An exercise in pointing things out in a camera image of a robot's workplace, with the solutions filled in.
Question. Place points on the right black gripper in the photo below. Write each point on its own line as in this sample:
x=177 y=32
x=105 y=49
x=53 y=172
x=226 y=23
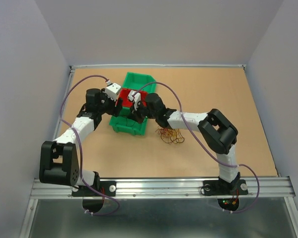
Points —
x=135 y=115

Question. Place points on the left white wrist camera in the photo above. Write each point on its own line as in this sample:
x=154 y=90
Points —
x=113 y=90

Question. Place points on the red plastic bin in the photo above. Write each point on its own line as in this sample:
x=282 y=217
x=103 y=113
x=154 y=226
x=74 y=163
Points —
x=126 y=104

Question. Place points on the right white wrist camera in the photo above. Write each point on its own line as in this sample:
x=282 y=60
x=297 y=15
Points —
x=135 y=98

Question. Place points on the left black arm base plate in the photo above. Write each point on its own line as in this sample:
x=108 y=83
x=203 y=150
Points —
x=107 y=187

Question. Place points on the far green plastic bin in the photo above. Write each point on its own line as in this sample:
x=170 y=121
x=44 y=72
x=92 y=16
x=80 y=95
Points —
x=135 y=81

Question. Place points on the aluminium front mounting rail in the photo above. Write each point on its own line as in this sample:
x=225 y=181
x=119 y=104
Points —
x=165 y=188

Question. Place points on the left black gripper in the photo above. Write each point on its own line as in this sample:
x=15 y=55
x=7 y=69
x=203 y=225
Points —
x=114 y=110

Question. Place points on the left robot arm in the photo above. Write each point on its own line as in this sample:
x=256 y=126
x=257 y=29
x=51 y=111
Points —
x=59 y=162

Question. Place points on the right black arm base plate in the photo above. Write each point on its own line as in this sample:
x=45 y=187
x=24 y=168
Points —
x=217 y=188

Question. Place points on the near green plastic bin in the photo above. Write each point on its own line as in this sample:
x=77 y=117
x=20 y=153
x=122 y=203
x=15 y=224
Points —
x=125 y=125

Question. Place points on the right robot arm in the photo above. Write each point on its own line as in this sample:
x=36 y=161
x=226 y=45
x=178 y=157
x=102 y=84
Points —
x=218 y=132

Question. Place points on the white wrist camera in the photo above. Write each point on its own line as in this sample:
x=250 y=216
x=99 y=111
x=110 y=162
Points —
x=113 y=90
x=135 y=98

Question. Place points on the green plastic bin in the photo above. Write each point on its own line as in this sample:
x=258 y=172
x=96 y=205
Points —
x=135 y=81
x=125 y=125

